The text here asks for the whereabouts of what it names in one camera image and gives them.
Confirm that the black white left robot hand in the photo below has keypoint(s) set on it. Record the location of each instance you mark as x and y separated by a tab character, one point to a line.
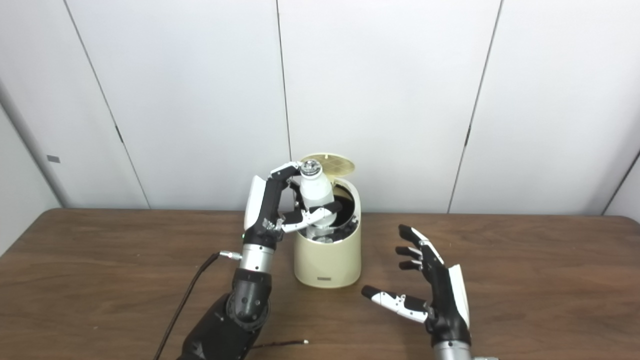
262	210

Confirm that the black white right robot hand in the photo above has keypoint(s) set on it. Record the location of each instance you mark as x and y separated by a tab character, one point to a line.
445	300

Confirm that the small white plastic bottle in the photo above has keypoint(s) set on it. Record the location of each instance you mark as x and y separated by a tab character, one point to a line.
316	190

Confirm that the cream round bin lid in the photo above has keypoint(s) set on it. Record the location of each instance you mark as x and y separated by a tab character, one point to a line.
337	165

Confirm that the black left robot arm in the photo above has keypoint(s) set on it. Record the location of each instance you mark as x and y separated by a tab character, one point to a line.
245	305

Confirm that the black bin liner bag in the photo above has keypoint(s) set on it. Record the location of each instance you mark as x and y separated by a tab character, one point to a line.
347	220

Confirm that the cream lidded trash can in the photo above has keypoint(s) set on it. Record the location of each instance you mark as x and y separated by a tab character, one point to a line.
327	262

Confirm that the small grey wall label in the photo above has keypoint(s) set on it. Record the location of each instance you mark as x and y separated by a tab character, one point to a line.
53	159

